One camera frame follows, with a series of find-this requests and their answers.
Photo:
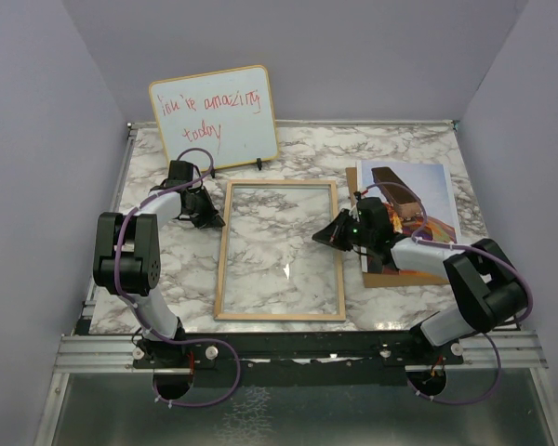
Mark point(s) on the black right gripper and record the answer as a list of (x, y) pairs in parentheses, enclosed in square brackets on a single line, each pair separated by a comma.
[(332, 233)]

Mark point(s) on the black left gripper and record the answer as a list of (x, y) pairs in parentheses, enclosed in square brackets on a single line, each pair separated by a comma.
[(201, 222)]

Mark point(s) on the colourful balloon photo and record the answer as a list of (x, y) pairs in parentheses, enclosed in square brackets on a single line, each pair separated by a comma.
[(430, 182)]

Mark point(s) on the wooden picture frame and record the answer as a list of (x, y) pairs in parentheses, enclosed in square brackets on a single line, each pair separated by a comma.
[(279, 251)]

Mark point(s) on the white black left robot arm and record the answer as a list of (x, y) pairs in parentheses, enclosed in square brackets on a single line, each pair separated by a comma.
[(127, 256)]

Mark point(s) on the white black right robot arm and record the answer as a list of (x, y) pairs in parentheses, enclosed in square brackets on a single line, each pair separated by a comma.
[(488, 290)]

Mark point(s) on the yellow framed whiteboard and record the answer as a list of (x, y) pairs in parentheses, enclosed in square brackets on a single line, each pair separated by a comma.
[(224, 118)]

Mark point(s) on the brown frame backing board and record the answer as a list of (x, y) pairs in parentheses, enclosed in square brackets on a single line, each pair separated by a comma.
[(390, 278)]

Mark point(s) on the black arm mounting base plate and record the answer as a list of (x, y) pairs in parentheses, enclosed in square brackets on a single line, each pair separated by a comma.
[(295, 358)]

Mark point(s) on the aluminium table edge rail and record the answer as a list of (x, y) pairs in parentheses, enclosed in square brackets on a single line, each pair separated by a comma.
[(94, 294)]

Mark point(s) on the front aluminium rail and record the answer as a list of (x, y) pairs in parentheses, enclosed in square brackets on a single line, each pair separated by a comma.
[(111, 354)]

